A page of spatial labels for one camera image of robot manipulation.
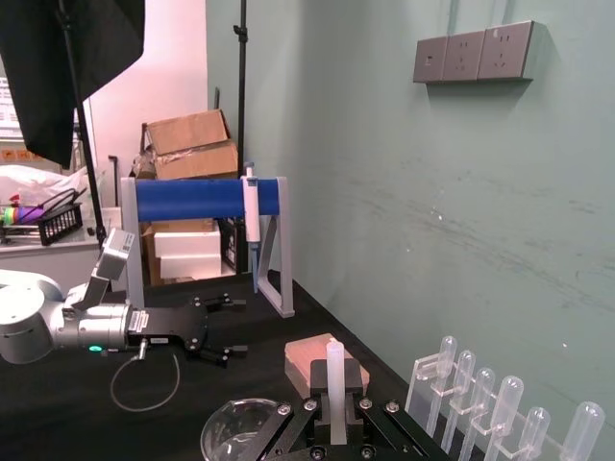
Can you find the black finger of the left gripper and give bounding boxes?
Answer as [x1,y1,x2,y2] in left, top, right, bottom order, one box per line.
[191,292,248,315]
[185,338,250,370]

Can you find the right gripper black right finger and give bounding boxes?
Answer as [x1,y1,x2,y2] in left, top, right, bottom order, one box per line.
[342,359,446,461]

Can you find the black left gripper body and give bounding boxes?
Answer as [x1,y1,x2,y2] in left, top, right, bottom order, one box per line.
[125,302,211,360]

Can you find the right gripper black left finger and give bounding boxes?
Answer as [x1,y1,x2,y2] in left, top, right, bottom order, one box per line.
[239,358,333,461]

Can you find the white translucent stirring rod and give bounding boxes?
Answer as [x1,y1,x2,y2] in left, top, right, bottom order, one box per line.
[325,336,349,446]

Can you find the clear acrylic tube rack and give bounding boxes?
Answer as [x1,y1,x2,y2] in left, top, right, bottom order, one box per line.
[405,353,615,461]

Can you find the white foam boxes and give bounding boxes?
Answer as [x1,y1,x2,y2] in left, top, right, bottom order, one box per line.
[152,219,223,285]

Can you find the clear glass dish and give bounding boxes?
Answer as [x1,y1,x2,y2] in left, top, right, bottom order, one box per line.
[200,397,290,461]

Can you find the brown rectangular block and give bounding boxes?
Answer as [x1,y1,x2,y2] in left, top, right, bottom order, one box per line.
[283,329,372,400]

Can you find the clear plastic test tube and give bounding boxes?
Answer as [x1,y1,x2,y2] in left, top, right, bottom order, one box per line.
[483,375,526,461]
[560,400,607,461]
[450,350,478,460]
[517,406,552,461]
[466,366,498,461]
[433,335,460,442]

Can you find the white and blue pipette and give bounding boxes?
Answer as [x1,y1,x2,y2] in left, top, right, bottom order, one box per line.
[239,160,263,295]

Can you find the grey stand with blue bar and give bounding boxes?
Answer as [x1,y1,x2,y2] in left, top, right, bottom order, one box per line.
[119,175,295,319]

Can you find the black table cloth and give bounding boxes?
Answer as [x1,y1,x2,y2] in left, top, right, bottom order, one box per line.
[0,267,455,461]

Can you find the brown cardboard box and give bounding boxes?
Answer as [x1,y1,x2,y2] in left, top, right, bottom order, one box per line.
[140,108,240,182]

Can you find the black slotted rack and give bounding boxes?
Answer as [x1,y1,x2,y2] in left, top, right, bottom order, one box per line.
[37,188,84,248]

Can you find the colourful plastic item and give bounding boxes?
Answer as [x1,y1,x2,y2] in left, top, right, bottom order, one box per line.
[0,193,48,228]

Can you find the black light stand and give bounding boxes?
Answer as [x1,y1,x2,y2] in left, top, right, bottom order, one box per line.
[53,0,109,247]

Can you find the white plastic bag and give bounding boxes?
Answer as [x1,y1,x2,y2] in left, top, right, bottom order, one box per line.
[0,162,93,208]

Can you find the thin black stand pole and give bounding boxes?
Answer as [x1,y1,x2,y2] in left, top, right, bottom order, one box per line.
[232,0,252,178]

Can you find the black softbox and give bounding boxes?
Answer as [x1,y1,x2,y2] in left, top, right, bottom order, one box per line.
[0,0,147,170]

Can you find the thin dark gripper cable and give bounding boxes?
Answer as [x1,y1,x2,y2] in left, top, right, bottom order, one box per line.
[108,338,183,413]

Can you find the grey wall socket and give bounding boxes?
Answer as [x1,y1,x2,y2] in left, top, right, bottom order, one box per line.
[477,20,535,81]
[412,37,449,85]
[442,30,487,83]

